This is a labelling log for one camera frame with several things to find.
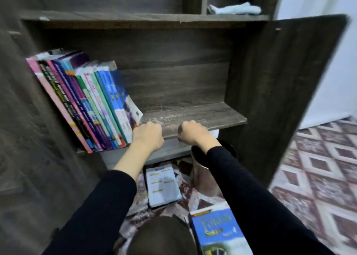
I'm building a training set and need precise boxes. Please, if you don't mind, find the person's left hand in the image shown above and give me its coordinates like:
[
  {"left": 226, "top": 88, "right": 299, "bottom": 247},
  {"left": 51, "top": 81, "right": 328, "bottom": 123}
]
[{"left": 132, "top": 121, "right": 165, "bottom": 152}]

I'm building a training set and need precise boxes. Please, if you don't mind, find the person's right hand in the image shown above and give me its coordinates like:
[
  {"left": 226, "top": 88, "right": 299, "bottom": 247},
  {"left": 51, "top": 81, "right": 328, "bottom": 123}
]
[{"left": 178, "top": 120, "right": 222, "bottom": 154}]

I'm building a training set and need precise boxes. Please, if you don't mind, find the person's left forearm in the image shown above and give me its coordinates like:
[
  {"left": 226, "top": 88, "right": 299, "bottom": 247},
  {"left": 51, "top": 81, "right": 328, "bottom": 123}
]
[{"left": 42, "top": 141, "right": 164, "bottom": 255}]

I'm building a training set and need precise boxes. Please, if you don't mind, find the person's right forearm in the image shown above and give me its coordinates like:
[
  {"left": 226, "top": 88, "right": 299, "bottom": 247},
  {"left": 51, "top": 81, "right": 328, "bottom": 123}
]
[{"left": 206, "top": 140, "right": 335, "bottom": 255}]

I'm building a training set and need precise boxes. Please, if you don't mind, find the dark wooden bookshelf cabinet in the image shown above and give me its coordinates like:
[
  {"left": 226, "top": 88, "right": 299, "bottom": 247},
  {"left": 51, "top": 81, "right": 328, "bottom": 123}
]
[{"left": 20, "top": 0, "right": 283, "bottom": 171}]

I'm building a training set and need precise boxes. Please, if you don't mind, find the metal waste bin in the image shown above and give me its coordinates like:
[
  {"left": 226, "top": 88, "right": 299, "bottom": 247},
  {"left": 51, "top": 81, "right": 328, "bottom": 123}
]
[{"left": 190, "top": 138, "right": 237, "bottom": 197}]

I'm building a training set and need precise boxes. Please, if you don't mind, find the white workbook with yellow labels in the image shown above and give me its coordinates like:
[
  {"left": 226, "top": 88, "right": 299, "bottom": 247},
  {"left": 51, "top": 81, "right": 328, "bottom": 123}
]
[{"left": 145, "top": 164, "right": 183, "bottom": 209}]

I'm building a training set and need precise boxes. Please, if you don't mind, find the row of colourful books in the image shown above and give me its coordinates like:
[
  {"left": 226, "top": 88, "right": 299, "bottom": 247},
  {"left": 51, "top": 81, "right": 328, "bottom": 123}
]
[{"left": 26, "top": 48, "right": 144, "bottom": 154}]

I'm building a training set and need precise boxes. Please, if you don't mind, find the dark wooden cabinet door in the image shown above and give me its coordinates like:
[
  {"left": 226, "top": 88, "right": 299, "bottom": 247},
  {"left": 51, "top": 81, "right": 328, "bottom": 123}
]
[
  {"left": 0, "top": 0, "right": 134, "bottom": 255},
  {"left": 220, "top": 14, "right": 350, "bottom": 189}
]

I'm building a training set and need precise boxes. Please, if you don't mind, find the blue book with yellow title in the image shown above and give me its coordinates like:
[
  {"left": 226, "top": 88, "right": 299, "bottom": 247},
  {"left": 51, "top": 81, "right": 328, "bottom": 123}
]
[{"left": 188, "top": 202, "right": 254, "bottom": 255}]

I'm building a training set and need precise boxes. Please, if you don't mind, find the person's dark trouser knee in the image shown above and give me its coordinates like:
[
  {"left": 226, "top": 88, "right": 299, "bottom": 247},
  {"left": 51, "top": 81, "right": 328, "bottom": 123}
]
[{"left": 127, "top": 216, "right": 197, "bottom": 255}]

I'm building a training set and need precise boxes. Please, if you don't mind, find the white cloth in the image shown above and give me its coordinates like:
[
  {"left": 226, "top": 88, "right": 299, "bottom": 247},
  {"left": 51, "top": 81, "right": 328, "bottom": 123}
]
[{"left": 208, "top": 2, "right": 262, "bottom": 15}]

